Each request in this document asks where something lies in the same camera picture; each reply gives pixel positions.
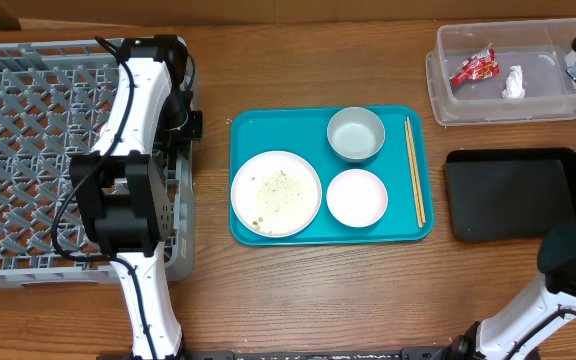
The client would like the small pink bowl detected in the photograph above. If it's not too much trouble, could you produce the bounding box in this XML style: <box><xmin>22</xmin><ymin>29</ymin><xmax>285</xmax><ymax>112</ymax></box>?
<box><xmin>326</xmin><ymin>169</ymin><xmax>388</xmax><ymax>228</ymax></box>

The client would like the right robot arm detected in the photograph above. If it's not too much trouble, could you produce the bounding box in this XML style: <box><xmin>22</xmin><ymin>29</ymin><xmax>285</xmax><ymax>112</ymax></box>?
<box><xmin>433</xmin><ymin>147</ymin><xmax>576</xmax><ymax>359</ymax></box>

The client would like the wooden chopstick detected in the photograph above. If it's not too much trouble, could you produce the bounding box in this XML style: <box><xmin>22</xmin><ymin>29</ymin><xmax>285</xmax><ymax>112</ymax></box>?
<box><xmin>404</xmin><ymin>118</ymin><xmax>424</xmax><ymax>228</ymax></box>
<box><xmin>412</xmin><ymin>134</ymin><xmax>426</xmax><ymax>226</ymax></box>

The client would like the black plastic tray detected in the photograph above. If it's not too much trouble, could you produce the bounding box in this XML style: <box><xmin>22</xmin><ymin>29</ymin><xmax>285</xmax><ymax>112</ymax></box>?
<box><xmin>444</xmin><ymin>147</ymin><xmax>576</xmax><ymax>242</ymax></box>

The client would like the grey plastic dish rack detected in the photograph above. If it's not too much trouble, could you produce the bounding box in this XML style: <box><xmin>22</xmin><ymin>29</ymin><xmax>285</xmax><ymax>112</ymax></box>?
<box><xmin>0</xmin><ymin>35</ymin><xmax>199</xmax><ymax>290</ymax></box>

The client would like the clear plastic bin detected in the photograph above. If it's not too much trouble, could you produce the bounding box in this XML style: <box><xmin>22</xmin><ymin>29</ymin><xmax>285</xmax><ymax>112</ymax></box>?
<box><xmin>425</xmin><ymin>18</ymin><xmax>576</xmax><ymax>126</ymax></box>

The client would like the white tissue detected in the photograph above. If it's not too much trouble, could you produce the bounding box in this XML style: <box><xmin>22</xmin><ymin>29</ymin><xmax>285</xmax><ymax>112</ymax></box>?
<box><xmin>502</xmin><ymin>65</ymin><xmax>526</xmax><ymax>99</ymax></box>

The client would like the red snack wrapper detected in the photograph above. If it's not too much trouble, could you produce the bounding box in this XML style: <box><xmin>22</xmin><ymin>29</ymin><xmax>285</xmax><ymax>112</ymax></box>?
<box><xmin>449</xmin><ymin>43</ymin><xmax>500</xmax><ymax>85</ymax></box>

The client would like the teal serving tray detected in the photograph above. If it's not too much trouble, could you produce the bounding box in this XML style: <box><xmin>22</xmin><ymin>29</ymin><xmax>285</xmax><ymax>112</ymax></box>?
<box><xmin>230</xmin><ymin>105</ymin><xmax>434</xmax><ymax>246</ymax></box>

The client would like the large white plate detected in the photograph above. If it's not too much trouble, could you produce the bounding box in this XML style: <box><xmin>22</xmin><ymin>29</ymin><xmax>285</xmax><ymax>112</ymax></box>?
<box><xmin>230</xmin><ymin>150</ymin><xmax>323</xmax><ymax>238</ymax></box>

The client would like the right wooden chopstick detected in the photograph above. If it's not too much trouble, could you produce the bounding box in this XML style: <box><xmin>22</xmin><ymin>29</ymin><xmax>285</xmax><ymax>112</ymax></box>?
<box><xmin>412</xmin><ymin>134</ymin><xmax>426</xmax><ymax>226</ymax></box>

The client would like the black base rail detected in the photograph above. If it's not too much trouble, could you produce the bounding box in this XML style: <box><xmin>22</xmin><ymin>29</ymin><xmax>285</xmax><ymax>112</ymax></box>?
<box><xmin>186</xmin><ymin>346</ymin><xmax>449</xmax><ymax>360</ymax></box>

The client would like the grey bowl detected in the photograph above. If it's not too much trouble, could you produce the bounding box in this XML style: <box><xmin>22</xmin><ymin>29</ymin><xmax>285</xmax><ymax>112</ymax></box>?
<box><xmin>327</xmin><ymin>107</ymin><xmax>386</xmax><ymax>163</ymax></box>

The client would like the left wooden chopstick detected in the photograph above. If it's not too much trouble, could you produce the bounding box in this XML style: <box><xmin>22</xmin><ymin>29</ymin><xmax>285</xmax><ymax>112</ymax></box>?
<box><xmin>404</xmin><ymin>118</ymin><xmax>424</xmax><ymax>228</ymax></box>

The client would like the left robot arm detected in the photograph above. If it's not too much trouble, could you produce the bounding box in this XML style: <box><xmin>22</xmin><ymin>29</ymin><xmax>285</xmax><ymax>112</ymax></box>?
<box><xmin>51</xmin><ymin>35</ymin><xmax>203</xmax><ymax>359</ymax></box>

